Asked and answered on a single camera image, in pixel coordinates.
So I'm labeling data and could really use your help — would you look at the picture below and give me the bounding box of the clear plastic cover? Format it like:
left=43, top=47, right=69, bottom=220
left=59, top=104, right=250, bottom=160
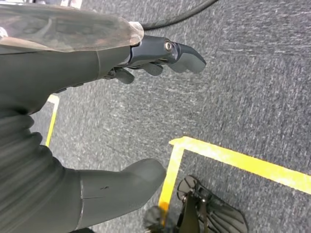
left=0, top=2, right=144, bottom=53

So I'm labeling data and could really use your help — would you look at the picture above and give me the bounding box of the black robot right foot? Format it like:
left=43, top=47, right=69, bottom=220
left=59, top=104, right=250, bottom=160
left=143, top=205, right=176, bottom=233

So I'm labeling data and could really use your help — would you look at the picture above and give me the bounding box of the black robot foot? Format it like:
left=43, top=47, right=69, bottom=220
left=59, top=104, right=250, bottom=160
left=177, top=175, right=248, bottom=233
left=143, top=205, right=176, bottom=233

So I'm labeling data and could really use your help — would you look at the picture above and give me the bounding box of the yellow floor tape square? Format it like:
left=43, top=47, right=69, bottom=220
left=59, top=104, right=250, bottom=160
left=158, top=136, right=311, bottom=222

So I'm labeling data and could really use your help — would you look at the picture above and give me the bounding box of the black robot left foot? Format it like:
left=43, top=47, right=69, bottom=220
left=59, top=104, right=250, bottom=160
left=177, top=175, right=248, bottom=233

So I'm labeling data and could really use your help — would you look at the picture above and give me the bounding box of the black hanging cable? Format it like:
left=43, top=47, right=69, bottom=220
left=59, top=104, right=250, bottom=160
left=141, top=0, right=220, bottom=31

